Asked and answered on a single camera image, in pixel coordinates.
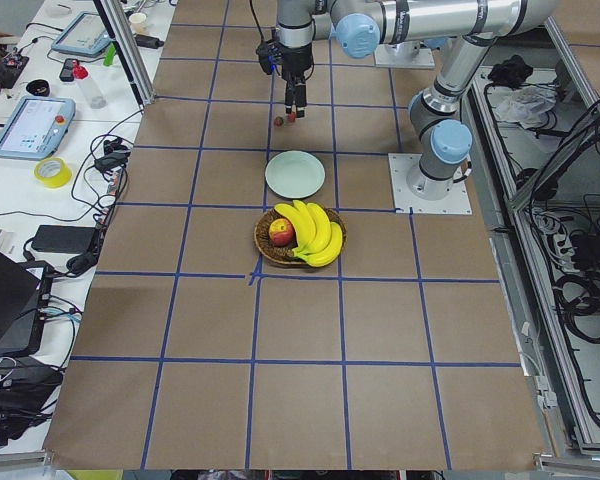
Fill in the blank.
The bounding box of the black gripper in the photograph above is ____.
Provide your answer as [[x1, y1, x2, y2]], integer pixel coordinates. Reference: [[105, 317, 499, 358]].
[[280, 43, 313, 118]]

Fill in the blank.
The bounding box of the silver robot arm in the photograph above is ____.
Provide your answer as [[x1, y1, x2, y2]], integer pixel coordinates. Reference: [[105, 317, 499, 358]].
[[257, 0, 557, 201]]

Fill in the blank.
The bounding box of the light green plate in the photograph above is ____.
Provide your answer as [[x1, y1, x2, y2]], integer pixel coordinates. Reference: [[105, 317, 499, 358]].
[[265, 150, 325, 199]]

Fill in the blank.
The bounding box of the red yellow apple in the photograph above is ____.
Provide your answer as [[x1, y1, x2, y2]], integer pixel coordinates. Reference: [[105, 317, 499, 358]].
[[268, 217, 295, 247]]

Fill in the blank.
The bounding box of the top yellow banana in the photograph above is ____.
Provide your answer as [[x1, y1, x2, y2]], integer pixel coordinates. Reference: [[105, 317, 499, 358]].
[[274, 200, 316, 249]]

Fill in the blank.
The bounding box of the yellow banana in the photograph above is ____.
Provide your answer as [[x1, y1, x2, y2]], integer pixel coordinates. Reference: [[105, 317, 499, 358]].
[[293, 200, 328, 254], [293, 201, 332, 257], [300, 222, 344, 268], [274, 200, 316, 249]]

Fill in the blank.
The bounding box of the brown wicker basket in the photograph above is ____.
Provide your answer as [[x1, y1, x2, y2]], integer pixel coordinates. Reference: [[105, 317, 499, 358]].
[[254, 207, 347, 268]]

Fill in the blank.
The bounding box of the bottom yellow banana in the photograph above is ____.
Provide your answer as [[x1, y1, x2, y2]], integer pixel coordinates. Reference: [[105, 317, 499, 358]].
[[300, 222, 344, 268]]

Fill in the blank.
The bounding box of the paper cup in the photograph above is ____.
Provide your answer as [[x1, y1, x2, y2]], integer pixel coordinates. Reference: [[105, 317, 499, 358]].
[[128, 12, 148, 35]]

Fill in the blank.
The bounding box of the green marker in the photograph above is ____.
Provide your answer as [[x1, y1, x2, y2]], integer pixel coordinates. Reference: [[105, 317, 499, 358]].
[[103, 43, 117, 67]]

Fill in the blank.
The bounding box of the clear squeeze bottle red cap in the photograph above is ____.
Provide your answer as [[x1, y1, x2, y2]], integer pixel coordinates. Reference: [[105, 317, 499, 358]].
[[72, 62, 107, 109]]

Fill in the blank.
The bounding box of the teach pendant tablet far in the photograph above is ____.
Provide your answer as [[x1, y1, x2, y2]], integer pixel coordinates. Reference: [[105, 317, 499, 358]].
[[51, 11, 111, 57]]

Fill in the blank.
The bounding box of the teach pendant tablet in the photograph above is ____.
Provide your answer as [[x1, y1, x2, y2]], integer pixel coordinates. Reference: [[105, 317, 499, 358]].
[[51, 11, 111, 57], [0, 96, 76, 161]]

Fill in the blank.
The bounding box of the black remote device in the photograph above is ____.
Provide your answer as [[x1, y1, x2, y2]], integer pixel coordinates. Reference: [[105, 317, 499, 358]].
[[59, 58, 79, 83]]

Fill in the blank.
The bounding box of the yellow tape roll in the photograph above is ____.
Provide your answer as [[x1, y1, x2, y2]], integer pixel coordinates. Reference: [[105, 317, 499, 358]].
[[34, 157, 72, 189]]

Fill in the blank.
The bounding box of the teach pendant tablet near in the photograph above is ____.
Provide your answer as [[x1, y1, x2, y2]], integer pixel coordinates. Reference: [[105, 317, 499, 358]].
[[0, 96, 76, 161]]

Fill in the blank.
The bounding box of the black power adapter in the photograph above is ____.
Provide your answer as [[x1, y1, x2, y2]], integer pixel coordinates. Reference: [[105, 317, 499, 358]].
[[31, 225, 96, 254]]

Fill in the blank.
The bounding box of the black laptop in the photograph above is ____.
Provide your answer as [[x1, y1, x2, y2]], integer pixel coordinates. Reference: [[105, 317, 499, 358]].
[[0, 252, 52, 358]]

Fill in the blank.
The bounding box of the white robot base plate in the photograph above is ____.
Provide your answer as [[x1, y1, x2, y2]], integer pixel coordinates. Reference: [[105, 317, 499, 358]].
[[388, 153, 472, 215]]

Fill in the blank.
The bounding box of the aluminium frame post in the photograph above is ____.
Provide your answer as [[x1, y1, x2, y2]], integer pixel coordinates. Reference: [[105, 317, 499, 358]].
[[93, 0, 155, 108]]

